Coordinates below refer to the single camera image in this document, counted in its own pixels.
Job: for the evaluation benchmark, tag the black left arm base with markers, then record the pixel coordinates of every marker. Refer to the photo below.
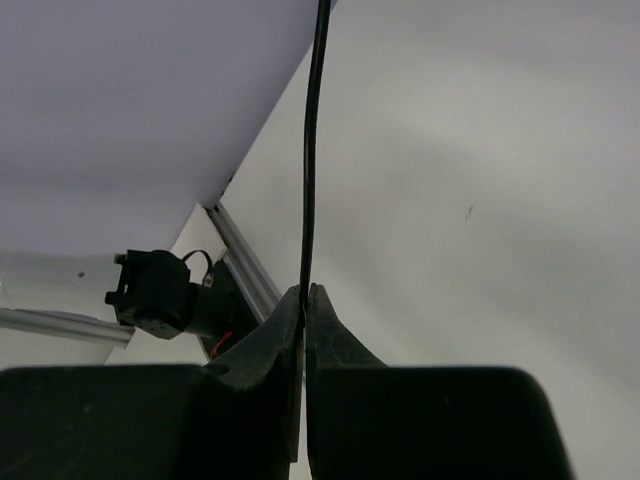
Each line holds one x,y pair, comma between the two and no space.
223,314

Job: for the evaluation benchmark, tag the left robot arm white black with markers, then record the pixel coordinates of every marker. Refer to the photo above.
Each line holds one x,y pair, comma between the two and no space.
165,295

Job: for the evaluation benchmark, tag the aluminium table frame rail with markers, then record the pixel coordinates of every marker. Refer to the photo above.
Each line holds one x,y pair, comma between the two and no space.
64,296

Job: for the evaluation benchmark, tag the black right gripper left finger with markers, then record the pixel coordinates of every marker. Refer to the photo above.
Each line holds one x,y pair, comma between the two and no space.
237,417

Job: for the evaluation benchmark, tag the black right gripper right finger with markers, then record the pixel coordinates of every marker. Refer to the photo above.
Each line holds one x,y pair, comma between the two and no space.
368,420

